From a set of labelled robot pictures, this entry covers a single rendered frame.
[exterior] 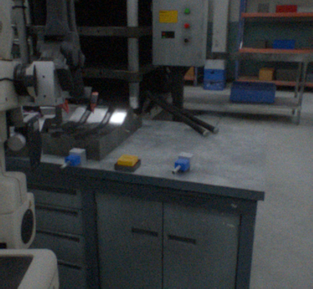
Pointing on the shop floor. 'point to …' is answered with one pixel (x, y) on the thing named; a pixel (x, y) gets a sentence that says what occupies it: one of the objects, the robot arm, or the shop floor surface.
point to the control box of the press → (179, 37)
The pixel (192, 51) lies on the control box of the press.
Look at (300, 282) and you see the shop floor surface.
